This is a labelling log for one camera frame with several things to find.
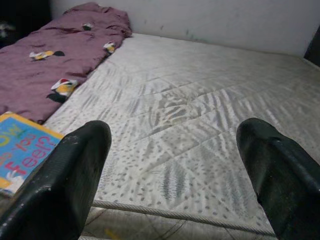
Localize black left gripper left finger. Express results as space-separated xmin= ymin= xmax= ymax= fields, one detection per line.
xmin=0 ymin=120 xmax=113 ymax=240

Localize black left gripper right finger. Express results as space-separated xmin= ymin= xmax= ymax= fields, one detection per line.
xmin=236 ymin=117 xmax=320 ymax=240

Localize black tufted headboard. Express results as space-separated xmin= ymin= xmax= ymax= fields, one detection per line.
xmin=303 ymin=31 xmax=320 ymax=68

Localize dark cabinet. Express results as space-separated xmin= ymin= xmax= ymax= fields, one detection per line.
xmin=0 ymin=0 xmax=52 ymax=50

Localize white quilted mattress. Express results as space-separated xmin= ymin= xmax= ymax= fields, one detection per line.
xmin=0 ymin=32 xmax=320 ymax=240

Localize blue yellow children's book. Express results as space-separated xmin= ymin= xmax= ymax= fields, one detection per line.
xmin=0 ymin=111 xmax=65 ymax=198

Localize purple cartoon print blanket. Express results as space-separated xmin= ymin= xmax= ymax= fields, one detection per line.
xmin=0 ymin=1 xmax=133 ymax=125

